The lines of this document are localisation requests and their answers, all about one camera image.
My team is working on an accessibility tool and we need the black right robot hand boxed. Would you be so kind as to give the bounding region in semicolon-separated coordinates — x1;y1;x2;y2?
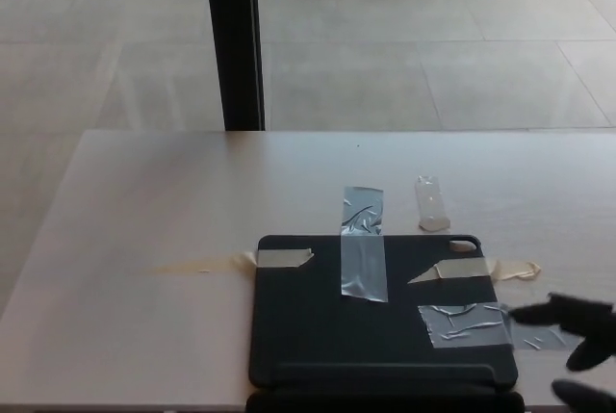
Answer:
508;293;616;413

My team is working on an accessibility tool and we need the black folding tablet cover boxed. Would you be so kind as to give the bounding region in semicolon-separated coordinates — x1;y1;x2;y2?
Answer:
245;233;526;413

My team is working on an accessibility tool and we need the crumpled beige masking tape strip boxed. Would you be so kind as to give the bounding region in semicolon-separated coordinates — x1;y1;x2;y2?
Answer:
406;258;541;285

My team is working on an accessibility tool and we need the clear plastic tape strip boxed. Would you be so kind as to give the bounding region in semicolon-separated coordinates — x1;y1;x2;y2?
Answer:
414;174;451;233

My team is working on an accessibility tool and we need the long beige masking tape strip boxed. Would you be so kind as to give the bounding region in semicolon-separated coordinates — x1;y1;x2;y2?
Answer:
143;248;316;276

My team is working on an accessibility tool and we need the wide horizontal grey duct tape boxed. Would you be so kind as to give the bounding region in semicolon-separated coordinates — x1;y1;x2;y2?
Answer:
417;302;581;351

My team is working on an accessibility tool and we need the long vertical grey duct tape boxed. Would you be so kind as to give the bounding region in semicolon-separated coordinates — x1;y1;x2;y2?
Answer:
340;186;389;304

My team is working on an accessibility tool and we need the black vertical window post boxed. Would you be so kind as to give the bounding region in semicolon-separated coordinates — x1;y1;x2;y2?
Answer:
202;0;267;132

